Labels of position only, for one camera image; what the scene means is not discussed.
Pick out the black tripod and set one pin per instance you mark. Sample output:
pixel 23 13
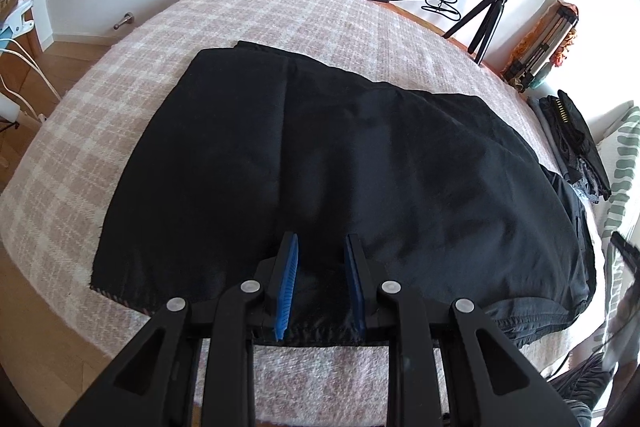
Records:
pixel 487 14

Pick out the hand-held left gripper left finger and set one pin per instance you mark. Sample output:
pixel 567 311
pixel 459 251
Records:
pixel 286 287

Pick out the green patterned pillow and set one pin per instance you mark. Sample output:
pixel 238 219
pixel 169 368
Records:
pixel 622 172

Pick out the folded metal stand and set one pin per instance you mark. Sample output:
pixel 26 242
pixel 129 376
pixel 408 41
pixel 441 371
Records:
pixel 542 44

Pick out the pink plaid blanket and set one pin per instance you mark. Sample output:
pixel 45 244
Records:
pixel 165 72

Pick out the metal door stopper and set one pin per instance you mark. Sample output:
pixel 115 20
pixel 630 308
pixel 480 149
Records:
pixel 124 20

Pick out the pile of dark clothes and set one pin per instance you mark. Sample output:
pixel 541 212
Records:
pixel 575 142

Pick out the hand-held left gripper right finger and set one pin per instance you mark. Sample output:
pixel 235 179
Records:
pixel 356 287

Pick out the white clamp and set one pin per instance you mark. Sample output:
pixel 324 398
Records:
pixel 15 19

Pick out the black pants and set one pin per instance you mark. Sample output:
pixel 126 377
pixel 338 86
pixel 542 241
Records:
pixel 340 187

